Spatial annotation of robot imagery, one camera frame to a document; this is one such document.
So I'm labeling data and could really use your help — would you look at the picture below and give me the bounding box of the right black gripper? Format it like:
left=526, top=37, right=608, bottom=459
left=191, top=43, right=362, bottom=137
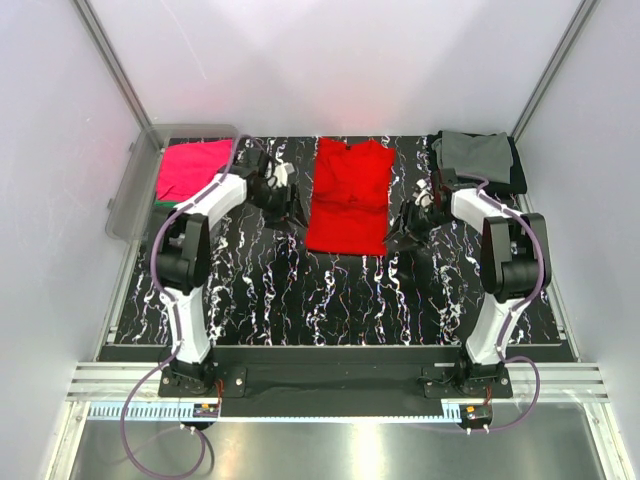
left=382, top=199, right=456, bottom=253

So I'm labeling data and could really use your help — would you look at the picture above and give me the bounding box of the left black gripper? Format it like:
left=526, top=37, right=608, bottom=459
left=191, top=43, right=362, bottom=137
left=248, top=183, right=309, bottom=234

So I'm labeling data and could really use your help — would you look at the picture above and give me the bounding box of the red t shirt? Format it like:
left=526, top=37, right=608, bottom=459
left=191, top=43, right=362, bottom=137
left=305, top=138, right=396, bottom=256

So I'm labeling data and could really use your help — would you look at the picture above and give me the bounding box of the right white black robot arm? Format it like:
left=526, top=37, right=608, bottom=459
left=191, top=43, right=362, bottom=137
left=384, top=168, right=552, bottom=397

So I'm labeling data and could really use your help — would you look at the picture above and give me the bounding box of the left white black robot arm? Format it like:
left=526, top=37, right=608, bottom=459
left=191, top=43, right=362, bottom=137
left=149, top=149, right=308, bottom=396

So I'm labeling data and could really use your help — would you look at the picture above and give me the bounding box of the pink t shirt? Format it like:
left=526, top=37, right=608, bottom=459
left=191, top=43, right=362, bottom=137
left=155, top=139, right=233, bottom=204

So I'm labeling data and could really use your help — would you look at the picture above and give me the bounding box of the grey folded t shirt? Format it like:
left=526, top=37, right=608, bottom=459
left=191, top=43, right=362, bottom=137
left=432, top=131, right=513, bottom=183

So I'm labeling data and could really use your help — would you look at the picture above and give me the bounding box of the green t shirt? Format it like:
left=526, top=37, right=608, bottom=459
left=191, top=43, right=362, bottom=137
left=154, top=201, right=179, bottom=209

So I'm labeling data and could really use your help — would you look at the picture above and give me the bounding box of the clear plastic bin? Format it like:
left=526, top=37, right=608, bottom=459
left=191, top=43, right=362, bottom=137
left=105, top=124, right=240, bottom=243

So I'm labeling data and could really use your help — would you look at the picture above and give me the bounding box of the right orange connector box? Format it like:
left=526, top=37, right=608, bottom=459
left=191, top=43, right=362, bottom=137
left=462, top=404, right=493, bottom=421

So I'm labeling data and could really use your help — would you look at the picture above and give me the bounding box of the orange connector box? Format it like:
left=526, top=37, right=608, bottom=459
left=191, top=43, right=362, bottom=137
left=193, top=403, right=220, bottom=418
left=462, top=404, right=493, bottom=421

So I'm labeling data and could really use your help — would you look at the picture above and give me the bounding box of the left orange connector box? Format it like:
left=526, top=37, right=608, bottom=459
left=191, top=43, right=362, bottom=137
left=193, top=403, right=220, bottom=418

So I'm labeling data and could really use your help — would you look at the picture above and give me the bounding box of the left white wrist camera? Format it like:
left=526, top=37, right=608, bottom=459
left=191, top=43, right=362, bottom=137
left=267, top=162, right=295, bottom=189

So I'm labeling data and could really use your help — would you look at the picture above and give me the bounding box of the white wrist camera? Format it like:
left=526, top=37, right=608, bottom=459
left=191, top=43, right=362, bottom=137
left=267, top=162, right=295, bottom=189
left=412, top=179, right=433, bottom=209

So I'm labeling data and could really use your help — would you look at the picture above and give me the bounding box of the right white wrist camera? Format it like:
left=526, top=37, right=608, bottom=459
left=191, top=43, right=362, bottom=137
left=412, top=179, right=433, bottom=209

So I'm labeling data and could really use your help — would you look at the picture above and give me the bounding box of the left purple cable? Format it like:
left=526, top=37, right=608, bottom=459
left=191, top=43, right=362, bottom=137
left=121, top=133, right=271, bottom=475

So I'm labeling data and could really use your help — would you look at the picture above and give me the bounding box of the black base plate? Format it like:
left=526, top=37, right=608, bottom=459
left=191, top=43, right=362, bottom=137
left=159, top=363, right=513, bottom=399

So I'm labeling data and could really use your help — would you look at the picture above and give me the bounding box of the aluminium frame rail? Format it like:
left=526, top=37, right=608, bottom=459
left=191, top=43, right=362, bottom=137
left=66, top=363, right=609, bottom=403

